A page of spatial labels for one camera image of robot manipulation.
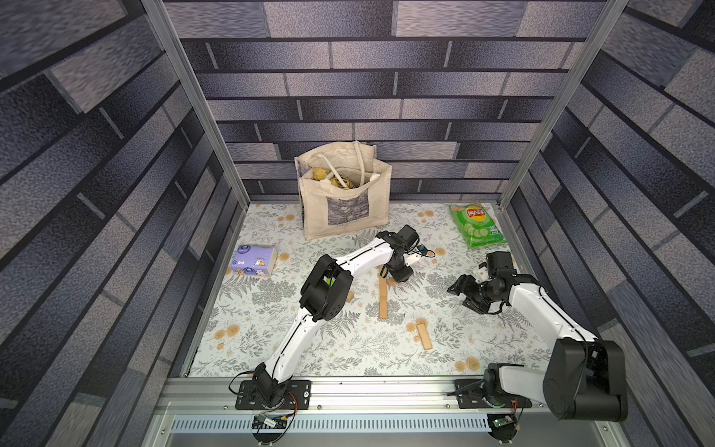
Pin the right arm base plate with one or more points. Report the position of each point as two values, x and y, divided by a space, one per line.
470 394

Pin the left circuit board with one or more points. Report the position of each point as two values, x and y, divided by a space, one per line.
270 422

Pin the green chips bag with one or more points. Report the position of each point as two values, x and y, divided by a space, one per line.
476 225

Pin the circuit board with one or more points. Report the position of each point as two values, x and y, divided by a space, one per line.
270 422
501 421

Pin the right circuit board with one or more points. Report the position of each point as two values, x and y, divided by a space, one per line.
501 421

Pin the wooden block bottom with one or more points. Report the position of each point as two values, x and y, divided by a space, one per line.
383 291

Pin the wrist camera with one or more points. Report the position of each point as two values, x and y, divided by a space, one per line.
418 253
482 273

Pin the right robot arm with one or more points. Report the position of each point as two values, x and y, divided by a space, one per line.
585 378

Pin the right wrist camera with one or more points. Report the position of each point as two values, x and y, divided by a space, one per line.
482 273

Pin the aluminium front rail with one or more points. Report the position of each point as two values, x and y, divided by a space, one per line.
330 394

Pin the beige canvas tote bag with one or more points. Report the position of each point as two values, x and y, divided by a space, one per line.
343 188

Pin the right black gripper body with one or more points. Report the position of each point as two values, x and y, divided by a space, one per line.
469 290

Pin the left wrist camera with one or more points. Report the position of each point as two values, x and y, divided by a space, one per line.
418 253

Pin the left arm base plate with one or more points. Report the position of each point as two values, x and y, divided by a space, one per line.
294 394

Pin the purple tissue pack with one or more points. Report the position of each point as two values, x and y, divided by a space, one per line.
253 260

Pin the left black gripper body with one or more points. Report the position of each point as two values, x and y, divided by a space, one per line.
400 269

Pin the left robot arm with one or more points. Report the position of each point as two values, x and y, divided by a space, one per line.
323 296

